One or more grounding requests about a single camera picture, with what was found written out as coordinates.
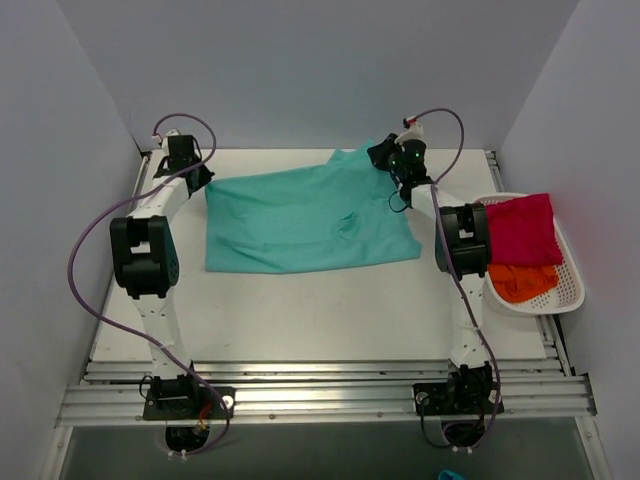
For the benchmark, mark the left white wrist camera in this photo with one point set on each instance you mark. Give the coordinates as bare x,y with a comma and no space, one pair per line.
162,140

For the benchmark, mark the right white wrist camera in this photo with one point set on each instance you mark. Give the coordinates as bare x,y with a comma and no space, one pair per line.
413,130

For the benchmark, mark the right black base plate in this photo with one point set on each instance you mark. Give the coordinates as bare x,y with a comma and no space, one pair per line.
441,399

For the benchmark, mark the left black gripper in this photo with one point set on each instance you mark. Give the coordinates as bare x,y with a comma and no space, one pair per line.
201,175

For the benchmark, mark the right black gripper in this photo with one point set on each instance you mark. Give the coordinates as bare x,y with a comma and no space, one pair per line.
380,154

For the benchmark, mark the magenta t-shirt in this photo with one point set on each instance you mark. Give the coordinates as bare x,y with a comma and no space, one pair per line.
522,232

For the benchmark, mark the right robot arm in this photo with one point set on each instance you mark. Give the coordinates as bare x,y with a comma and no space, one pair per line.
462,251

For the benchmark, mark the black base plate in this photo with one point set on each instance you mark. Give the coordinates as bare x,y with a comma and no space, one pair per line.
441,399
177,403

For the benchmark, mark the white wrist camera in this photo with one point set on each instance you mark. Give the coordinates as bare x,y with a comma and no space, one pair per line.
162,140
413,130

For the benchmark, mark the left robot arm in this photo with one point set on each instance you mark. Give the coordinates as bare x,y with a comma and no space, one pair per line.
146,264

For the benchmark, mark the orange t-shirt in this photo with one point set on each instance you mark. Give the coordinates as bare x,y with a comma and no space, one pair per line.
515,284

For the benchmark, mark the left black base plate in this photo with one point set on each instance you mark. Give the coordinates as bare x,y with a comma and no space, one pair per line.
177,403

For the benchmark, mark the teal t-shirt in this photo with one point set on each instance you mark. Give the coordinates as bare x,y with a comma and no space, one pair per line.
324,217

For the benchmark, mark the aluminium mounting rail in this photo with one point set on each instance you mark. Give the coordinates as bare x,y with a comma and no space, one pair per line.
294,392

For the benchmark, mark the teal object at bottom edge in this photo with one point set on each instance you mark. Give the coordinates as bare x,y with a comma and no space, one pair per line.
448,475

